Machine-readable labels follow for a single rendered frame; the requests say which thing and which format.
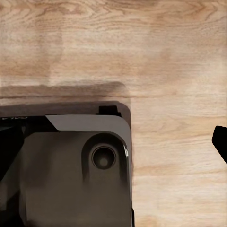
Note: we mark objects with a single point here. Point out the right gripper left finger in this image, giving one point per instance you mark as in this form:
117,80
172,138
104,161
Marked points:
11,141

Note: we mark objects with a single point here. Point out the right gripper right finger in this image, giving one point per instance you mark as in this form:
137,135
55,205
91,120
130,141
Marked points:
219,140

